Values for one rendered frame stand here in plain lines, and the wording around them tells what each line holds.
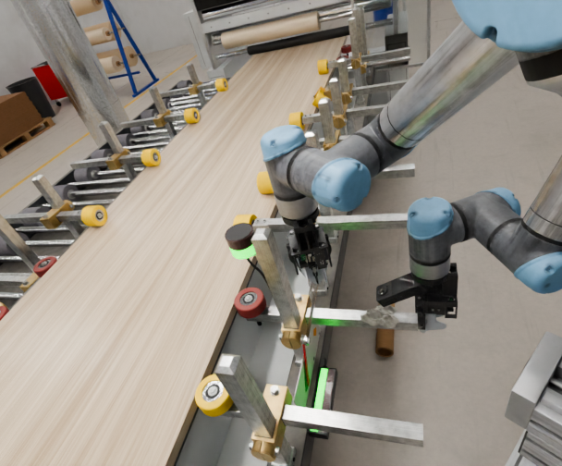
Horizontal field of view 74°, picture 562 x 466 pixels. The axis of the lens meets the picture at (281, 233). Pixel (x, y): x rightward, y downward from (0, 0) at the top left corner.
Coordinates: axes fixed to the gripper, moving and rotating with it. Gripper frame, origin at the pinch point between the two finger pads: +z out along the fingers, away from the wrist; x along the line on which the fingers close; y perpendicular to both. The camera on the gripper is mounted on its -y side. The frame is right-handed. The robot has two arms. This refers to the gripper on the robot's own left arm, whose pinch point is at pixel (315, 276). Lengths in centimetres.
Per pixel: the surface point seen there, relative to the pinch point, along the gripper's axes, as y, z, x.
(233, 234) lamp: -1.0, -16.0, -14.1
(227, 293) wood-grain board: -12.5, 10.5, -24.2
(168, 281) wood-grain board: -23.3, 10.4, -42.6
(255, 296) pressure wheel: -8.6, 10.1, -16.5
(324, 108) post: -68, -11, 17
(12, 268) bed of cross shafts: -82, 28, -137
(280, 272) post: 1.4, -5.1, -7.1
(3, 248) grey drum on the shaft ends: -84, 18, -134
